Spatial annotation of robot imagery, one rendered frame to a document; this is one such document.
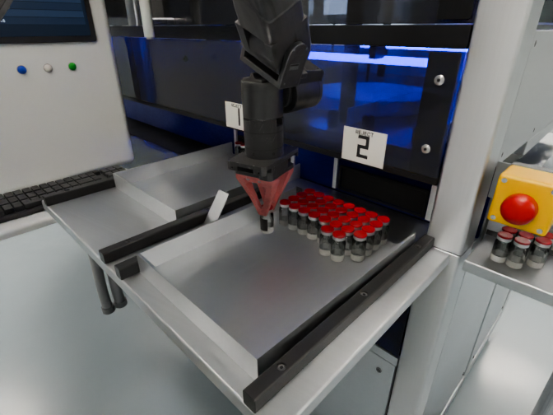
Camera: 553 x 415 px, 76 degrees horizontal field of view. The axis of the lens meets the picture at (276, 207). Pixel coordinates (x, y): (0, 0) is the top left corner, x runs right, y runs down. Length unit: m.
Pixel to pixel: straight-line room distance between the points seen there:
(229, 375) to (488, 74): 0.48
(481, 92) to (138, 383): 1.44
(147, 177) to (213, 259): 0.40
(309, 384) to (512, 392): 1.37
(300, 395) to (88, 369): 1.38
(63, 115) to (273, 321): 0.91
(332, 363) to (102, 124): 1.00
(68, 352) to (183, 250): 1.28
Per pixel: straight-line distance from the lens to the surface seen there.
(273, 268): 0.55
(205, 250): 0.60
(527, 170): 0.60
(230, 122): 0.89
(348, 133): 0.66
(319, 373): 0.42
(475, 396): 1.65
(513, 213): 0.55
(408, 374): 0.84
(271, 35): 0.43
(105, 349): 1.76
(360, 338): 0.46
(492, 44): 0.56
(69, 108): 1.20
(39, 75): 1.17
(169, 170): 0.94
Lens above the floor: 1.21
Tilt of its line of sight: 27 degrees down
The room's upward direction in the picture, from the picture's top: straight up
